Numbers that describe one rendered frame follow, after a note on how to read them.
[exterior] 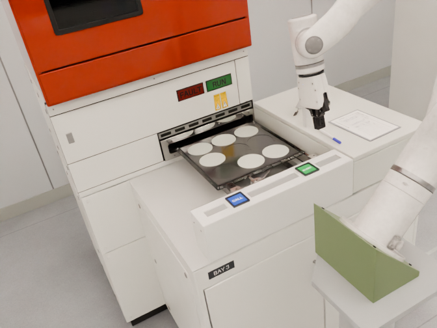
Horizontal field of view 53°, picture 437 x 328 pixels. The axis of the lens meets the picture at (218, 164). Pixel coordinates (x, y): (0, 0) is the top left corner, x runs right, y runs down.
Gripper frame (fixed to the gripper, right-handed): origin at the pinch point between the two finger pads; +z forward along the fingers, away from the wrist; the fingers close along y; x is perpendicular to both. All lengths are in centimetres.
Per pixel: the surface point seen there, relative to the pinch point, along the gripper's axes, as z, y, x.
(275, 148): 15.4, -31.3, 0.7
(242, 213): 17.6, 0.7, -32.1
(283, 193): 17.0, 0.9, -17.5
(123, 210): 29, -66, -56
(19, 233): 71, -201, -112
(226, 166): 15.1, -32.7, -20.0
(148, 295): 79, -76, -57
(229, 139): 11, -50, -9
